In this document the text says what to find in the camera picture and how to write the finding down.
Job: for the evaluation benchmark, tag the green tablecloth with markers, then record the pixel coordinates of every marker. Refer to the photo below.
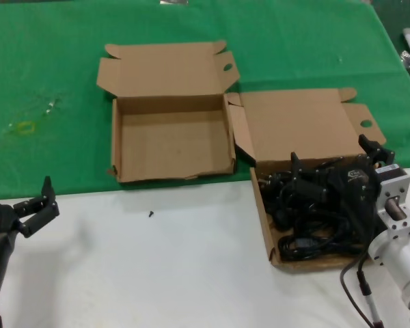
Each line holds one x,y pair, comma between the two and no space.
54,34

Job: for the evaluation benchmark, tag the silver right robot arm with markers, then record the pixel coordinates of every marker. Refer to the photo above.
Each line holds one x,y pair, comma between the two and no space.
399,249

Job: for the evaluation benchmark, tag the small clear plastic bag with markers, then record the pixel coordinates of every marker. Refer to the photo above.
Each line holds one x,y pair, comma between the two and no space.
406,59

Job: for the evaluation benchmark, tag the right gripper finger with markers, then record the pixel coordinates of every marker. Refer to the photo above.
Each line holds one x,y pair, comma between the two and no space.
379,153
307,177

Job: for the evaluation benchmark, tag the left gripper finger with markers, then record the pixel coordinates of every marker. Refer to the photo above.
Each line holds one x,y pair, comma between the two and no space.
41,220
48,191

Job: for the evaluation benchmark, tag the clear plastic scrap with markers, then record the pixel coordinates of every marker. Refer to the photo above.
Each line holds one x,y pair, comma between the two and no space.
49,109

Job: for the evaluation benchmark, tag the cardboard box with small tear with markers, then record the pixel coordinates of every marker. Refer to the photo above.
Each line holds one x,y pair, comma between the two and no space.
171,147

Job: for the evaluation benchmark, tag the cardboard box with side hole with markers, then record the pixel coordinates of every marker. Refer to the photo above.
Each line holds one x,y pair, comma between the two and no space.
294,116

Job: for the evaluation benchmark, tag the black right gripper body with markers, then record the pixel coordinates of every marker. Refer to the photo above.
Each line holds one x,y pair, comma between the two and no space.
355,184

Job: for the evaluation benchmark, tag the shiny metal object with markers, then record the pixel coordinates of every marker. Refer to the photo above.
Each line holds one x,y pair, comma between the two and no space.
172,2

